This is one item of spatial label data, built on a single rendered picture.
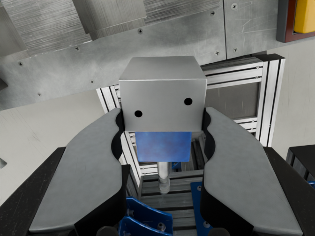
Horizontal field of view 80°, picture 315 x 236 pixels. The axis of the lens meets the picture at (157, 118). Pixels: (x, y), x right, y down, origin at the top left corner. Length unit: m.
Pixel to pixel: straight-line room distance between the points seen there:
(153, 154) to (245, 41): 0.19
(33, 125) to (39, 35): 1.37
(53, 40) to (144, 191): 0.42
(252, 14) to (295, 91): 1.12
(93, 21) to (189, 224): 0.41
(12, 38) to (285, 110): 1.36
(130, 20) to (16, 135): 1.55
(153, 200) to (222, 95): 0.64
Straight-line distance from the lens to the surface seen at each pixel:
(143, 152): 0.15
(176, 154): 0.15
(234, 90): 0.98
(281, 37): 0.28
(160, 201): 0.50
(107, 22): 0.20
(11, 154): 1.86
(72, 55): 0.29
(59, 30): 0.19
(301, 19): 0.27
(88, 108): 1.30
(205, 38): 0.27
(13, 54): 0.24
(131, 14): 0.20
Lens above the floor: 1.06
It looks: 59 degrees down
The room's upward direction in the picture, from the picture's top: 176 degrees counter-clockwise
